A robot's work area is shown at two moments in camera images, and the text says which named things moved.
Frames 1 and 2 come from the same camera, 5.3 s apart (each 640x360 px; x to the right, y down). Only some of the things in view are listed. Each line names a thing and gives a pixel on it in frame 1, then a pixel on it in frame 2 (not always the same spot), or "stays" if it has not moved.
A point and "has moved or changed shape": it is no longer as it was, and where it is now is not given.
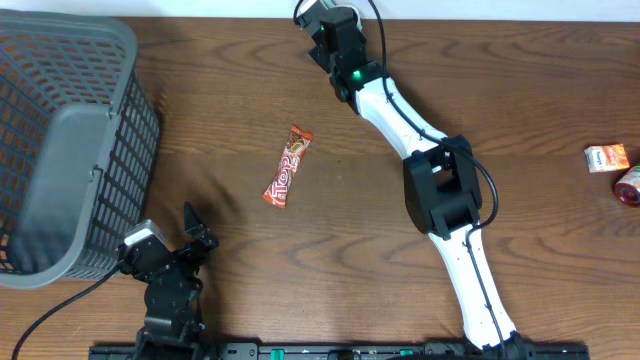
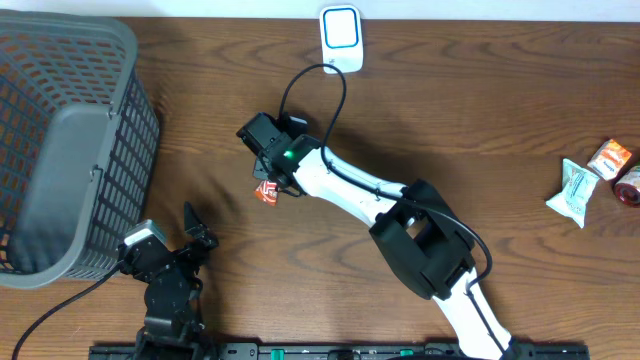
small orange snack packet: x=606 y=157 has moved or changed shape
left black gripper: x=204 y=237 stays
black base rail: x=336 y=352 stays
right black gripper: x=317 y=53 to x=263 y=165
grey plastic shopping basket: x=79 y=145 stays
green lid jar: x=628 y=188 stays
